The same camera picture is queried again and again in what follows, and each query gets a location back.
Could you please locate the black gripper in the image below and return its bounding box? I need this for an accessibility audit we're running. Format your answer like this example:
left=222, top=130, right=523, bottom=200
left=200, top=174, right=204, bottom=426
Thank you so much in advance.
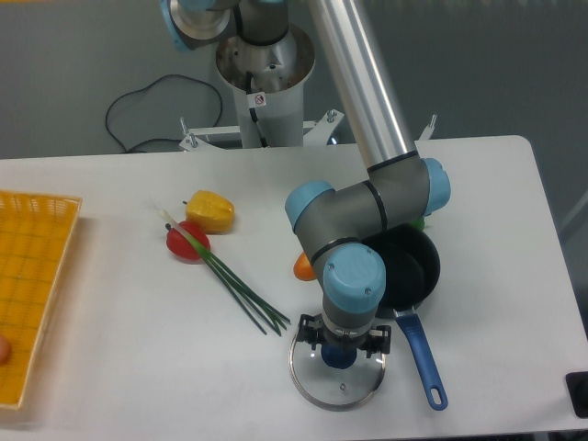
left=297, top=314, right=391, bottom=358

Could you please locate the glass lid blue knob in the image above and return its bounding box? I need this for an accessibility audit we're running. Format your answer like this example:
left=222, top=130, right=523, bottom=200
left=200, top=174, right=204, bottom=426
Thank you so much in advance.
left=288, top=335, right=387, bottom=412

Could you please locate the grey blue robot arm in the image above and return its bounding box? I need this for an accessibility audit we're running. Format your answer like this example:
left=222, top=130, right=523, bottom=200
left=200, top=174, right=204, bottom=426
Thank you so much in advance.
left=160, top=1, right=450, bottom=354

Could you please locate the toy baguette bread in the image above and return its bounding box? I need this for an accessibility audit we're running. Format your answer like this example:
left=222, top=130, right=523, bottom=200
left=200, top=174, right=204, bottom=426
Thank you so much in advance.
left=293, top=252, right=316, bottom=281

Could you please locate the green onion stalk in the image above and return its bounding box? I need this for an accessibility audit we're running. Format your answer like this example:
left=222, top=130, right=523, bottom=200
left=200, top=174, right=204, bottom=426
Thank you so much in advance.
left=159, top=209, right=291, bottom=336

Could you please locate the green toy bell pepper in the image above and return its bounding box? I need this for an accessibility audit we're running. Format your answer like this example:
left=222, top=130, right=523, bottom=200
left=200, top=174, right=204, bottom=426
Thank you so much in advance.
left=410, top=217, right=426, bottom=231

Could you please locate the yellow toy bell pepper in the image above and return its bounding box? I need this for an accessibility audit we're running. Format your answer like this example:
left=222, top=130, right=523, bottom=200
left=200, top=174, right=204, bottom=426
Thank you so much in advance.
left=185, top=190, right=235, bottom=234

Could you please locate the black object at table edge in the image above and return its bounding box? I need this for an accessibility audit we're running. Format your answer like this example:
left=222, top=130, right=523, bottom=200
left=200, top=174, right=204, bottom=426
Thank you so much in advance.
left=565, top=371, right=588, bottom=419

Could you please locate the yellow plastic basket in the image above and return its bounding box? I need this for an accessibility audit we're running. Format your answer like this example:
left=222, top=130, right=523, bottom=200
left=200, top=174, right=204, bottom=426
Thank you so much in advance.
left=1, top=190, right=83, bottom=410

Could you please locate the blue saucepan with handle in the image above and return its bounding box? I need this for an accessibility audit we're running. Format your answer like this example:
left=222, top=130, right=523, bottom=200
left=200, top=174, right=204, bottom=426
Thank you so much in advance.
left=364, top=224, right=448, bottom=411

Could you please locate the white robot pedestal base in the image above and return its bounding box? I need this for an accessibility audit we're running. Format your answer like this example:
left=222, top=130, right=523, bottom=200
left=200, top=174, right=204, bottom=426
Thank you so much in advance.
left=178, top=25, right=438, bottom=152

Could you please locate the black cable on floor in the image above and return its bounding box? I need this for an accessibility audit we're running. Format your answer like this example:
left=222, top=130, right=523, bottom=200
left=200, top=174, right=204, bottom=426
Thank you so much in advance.
left=105, top=73, right=224, bottom=154

